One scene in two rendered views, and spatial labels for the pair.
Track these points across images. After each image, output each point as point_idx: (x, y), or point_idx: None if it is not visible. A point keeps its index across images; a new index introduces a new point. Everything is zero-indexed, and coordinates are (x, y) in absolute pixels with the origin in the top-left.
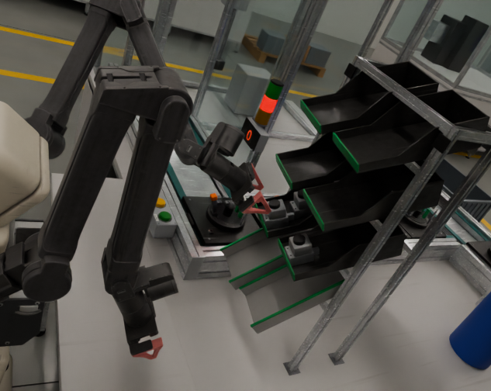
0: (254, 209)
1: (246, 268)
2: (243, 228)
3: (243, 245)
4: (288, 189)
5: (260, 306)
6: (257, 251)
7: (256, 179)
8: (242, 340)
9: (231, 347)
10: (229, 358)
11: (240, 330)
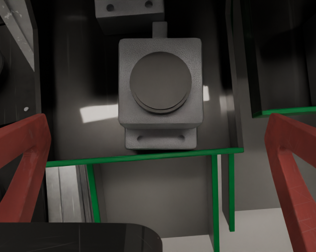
0: None
1: (166, 201)
2: None
3: (102, 198)
4: None
5: (269, 186)
6: (131, 167)
7: (4, 161)
8: (243, 213)
9: (260, 237)
10: (284, 245)
11: (222, 214)
